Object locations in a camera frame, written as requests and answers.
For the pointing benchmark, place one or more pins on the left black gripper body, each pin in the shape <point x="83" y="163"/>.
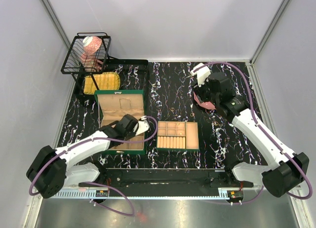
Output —
<point x="129" y="134"/>

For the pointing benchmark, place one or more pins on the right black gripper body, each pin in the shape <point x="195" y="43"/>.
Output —
<point x="204" y="94"/>

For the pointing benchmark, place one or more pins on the small green jewelry tray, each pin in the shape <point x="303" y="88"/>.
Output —
<point x="168" y="137"/>

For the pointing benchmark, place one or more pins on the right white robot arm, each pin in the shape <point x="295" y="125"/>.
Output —
<point x="285" y="168"/>

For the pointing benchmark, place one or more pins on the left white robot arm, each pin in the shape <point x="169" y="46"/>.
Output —
<point x="52" y="169"/>

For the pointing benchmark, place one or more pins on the large green jewelry box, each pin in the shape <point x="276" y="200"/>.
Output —
<point x="114" y="104"/>

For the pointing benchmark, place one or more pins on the pink polka dot plate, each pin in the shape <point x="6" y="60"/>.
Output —
<point x="205" y="105"/>

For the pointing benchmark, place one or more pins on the yellow woven tray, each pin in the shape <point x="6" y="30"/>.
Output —
<point x="104" y="81"/>

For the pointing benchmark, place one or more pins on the pink patterned cup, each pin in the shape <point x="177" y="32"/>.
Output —
<point x="91" y="63"/>

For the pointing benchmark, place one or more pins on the pink patterned ceramic bowl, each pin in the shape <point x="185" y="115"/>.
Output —
<point x="91" y="44"/>

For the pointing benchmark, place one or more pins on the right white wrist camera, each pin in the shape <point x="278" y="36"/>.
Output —
<point x="201" y="72"/>

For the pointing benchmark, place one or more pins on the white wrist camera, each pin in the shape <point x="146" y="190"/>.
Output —
<point x="142" y="126"/>
<point x="201" y="72"/>

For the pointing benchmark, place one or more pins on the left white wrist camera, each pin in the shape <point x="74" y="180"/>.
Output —
<point x="142" y="126"/>

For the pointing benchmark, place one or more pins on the black wire dish rack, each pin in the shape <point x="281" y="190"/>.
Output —
<point x="133" y="73"/>

